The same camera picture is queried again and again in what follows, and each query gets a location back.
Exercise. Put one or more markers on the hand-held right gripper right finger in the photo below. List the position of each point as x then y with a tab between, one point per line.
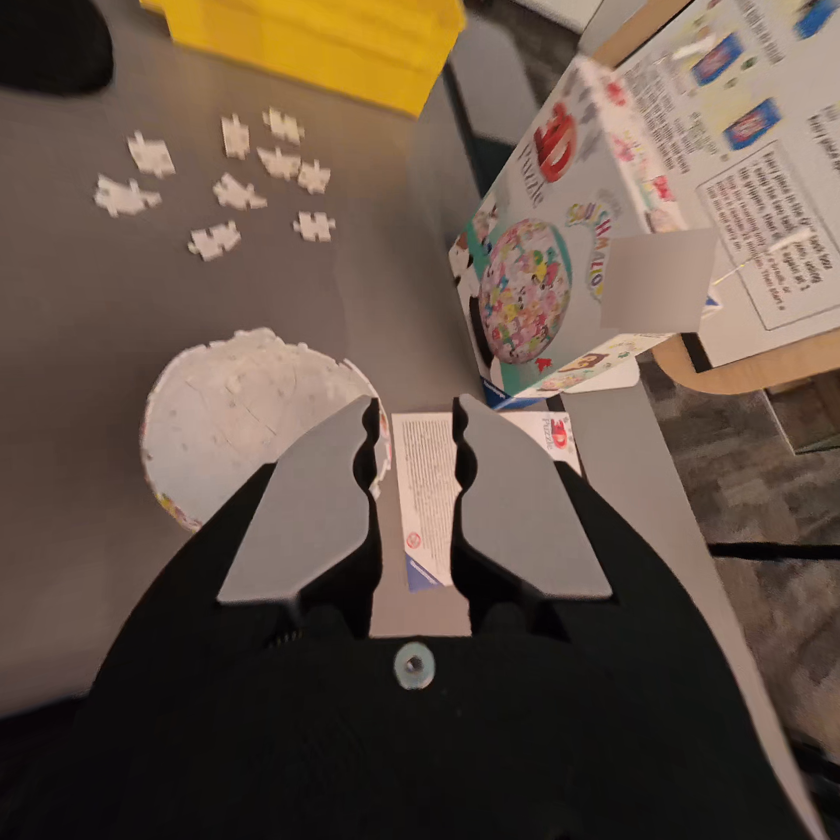
525	525

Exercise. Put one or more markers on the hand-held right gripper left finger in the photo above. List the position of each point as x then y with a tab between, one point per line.
302	525

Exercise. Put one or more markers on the partly built puzzle ball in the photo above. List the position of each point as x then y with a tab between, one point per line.
229	407

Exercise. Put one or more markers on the white puzzle pieces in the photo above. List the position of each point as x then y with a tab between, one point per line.
151	154

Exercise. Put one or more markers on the printed puzzle box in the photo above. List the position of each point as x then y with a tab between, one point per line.
525	282

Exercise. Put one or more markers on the folded instruction leaflet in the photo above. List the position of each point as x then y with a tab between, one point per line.
426	472

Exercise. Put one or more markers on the rounded wooden board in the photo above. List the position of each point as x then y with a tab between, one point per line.
754	374

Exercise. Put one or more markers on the black framed printed sheet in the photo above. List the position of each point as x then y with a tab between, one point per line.
754	197

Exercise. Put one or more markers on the yellow plastic bin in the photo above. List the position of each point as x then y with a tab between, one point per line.
295	46

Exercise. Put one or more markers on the black cushioned pad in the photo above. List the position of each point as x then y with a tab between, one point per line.
46	46

